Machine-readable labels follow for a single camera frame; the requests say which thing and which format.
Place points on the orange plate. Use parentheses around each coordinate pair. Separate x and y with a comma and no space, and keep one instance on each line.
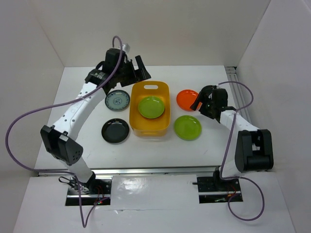
(186,98)

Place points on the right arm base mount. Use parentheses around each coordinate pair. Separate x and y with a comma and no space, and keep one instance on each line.
(212,189)

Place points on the green plate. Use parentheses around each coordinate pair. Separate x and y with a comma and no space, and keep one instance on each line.
(151,107)
(187,127)

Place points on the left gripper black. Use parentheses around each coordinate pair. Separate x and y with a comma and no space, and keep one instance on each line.
(140,74)

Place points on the yellow plastic bin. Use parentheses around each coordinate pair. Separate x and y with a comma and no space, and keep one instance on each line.
(150,127)

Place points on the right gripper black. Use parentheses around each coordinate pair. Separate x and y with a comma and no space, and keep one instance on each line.
(203,97)

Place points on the black plate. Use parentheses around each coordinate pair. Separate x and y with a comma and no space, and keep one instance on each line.
(115,131)

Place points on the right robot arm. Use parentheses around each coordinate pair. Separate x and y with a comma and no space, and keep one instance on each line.
(249,148)

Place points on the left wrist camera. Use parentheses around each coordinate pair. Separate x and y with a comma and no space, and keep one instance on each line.
(126,48)

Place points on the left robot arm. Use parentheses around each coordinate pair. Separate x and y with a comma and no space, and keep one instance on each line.
(59,139)

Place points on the blue patterned plate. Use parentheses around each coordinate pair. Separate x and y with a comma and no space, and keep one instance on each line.
(117,100)

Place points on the aluminium front rail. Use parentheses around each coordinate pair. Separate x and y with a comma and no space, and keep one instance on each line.
(155,170)

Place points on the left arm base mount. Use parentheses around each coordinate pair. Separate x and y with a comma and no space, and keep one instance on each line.
(98,193)

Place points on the aluminium side rail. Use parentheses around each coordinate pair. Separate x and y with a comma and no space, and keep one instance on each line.
(237,92)

